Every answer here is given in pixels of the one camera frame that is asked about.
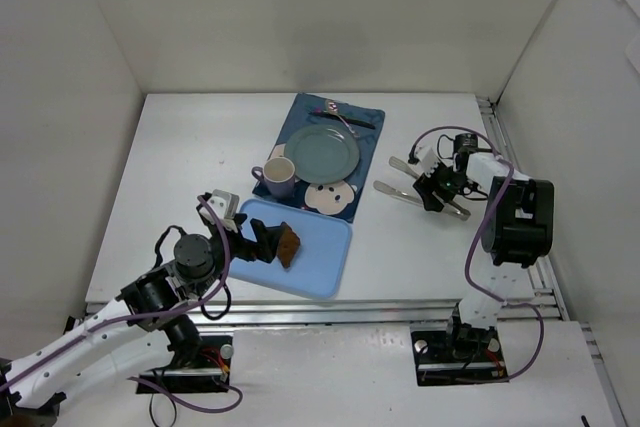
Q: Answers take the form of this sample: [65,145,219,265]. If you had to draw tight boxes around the silver metal tongs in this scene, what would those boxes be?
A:
[373,156,471,221]

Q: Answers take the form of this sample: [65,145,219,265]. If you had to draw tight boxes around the aluminium right side rail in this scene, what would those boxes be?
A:
[476,97,628,426]

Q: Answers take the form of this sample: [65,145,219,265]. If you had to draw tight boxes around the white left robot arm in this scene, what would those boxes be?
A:
[1,214,300,421]

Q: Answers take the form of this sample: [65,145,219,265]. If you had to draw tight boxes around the lavender ceramic mug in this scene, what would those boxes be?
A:
[251,157,296,199]

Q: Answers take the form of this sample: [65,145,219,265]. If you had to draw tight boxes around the aluminium table edge rail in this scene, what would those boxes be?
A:
[82,299,566,329]

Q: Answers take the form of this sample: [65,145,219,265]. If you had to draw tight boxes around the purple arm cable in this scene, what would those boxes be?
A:
[409,126,546,381]
[0,198,244,414]

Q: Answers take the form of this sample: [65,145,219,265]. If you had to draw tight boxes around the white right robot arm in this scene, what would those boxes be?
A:
[408,128,555,349]

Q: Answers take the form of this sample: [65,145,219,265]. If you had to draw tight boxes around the light blue plastic tray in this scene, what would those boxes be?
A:
[230,199,352,299]

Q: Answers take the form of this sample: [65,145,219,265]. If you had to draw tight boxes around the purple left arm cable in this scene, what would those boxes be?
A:
[0,198,244,414]

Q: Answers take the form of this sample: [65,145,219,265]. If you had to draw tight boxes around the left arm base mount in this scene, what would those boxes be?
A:
[140,334,233,394]

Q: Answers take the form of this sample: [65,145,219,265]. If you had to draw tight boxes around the silver metal spoon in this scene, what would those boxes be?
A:
[325,100,359,138]

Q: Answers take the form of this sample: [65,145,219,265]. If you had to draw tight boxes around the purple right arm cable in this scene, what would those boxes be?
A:
[409,126,546,381]

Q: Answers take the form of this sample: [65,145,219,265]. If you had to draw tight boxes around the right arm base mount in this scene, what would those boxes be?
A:
[410,330,508,387]

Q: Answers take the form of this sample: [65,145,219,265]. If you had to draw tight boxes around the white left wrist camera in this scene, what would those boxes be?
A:
[196,189,247,233]

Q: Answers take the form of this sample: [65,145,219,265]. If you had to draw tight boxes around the teal green ceramic plate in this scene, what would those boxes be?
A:
[284,124,360,184]

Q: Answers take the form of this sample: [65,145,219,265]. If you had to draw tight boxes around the black handled knife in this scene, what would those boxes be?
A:
[309,111,376,130]

